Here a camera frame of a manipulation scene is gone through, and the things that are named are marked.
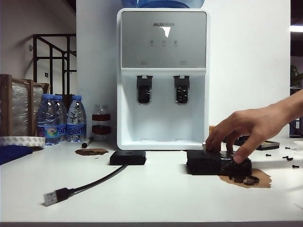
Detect person's bare right hand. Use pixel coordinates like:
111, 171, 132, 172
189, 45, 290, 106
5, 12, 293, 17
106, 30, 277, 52
205, 104, 292, 165

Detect black sponge block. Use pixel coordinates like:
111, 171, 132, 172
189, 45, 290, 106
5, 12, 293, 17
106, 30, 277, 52
186, 150, 251, 176

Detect person's bare right forearm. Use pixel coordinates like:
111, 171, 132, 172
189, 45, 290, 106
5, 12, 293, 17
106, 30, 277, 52
283, 88, 303, 133

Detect black sponge scrap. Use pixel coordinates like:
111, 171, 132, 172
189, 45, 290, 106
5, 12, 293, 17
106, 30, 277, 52
243, 175, 260, 185

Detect black USB hub box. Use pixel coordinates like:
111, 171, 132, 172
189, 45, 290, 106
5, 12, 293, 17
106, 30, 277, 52
109, 150, 147, 166

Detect black soldering iron stand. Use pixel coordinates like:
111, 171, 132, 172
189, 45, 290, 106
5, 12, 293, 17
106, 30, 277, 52
222, 135, 280, 151

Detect large torn brown cardboard scrap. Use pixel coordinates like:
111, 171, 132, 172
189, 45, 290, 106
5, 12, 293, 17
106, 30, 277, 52
219, 167, 272, 189

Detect black dispenser tap paddle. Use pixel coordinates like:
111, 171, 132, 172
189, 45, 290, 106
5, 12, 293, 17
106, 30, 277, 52
136, 75, 153, 105
172, 75, 190, 105

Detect white AUX water dispenser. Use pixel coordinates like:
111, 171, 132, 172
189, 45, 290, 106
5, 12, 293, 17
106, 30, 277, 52
116, 7, 210, 151

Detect blue water jug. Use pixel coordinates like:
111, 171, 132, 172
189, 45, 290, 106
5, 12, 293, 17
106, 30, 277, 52
121, 0, 205, 9

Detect glass jar, red bands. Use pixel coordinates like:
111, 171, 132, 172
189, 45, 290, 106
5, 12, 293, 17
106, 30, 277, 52
91, 104, 111, 141

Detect round brown cardboard scrap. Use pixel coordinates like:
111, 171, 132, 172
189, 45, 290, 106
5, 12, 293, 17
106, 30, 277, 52
75, 148, 109, 157

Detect black marker pen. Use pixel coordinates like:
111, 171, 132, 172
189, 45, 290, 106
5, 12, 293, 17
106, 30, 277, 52
81, 136, 93, 148

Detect water bottle, Ganten label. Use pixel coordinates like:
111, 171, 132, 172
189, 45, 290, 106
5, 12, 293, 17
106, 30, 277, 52
66, 95, 87, 142

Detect clear water bottle, blue cap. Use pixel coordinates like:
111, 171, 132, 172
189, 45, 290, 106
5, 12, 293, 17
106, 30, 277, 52
53, 95, 68, 142

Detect water bottle, rainbow label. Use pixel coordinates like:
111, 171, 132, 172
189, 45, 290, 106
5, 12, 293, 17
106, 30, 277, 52
36, 93, 60, 146

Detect white double-sided tape roll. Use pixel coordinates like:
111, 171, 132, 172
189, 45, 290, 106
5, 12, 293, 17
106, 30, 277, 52
0, 135, 45, 148

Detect blue cloth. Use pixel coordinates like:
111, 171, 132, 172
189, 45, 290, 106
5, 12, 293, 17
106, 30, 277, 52
0, 145, 34, 166

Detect wooden frame with plastic wrap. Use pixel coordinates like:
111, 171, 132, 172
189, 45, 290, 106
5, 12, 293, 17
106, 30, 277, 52
0, 74, 50, 137

